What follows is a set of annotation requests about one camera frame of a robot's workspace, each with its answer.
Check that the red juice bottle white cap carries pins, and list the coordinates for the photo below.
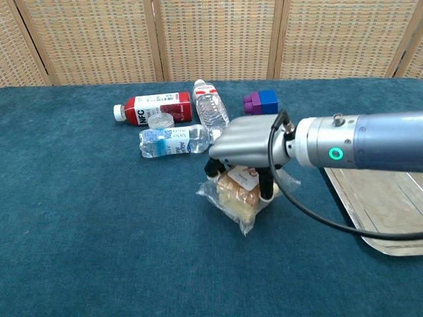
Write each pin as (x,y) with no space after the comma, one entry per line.
(155,107)

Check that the blue building block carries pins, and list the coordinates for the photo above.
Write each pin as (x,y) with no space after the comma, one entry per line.
(268,101)

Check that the woven bamboo folding screen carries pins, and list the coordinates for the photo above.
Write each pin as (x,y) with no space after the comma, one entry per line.
(211,39)

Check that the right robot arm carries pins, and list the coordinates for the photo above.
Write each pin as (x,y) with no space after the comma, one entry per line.
(363,142)

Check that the small clear round container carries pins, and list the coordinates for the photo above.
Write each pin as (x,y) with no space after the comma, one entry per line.
(161,120)

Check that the clear water bottle blue label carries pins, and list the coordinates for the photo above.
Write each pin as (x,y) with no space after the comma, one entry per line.
(175,141)

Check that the rectangular metal tray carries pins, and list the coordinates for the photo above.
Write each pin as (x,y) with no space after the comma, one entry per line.
(380,204)

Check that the clear water bottle red label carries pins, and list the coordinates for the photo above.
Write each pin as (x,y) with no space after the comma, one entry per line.
(209,102)

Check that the purple building block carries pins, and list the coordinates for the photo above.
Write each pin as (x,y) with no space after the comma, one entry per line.
(252,104)

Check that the packaged bread snack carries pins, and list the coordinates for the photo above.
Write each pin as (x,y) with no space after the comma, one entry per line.
(238,198)

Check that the blue table cloth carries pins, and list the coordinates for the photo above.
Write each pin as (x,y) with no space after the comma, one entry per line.
(99,231)

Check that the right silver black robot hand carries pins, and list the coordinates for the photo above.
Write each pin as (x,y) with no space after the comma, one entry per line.
(248,142)

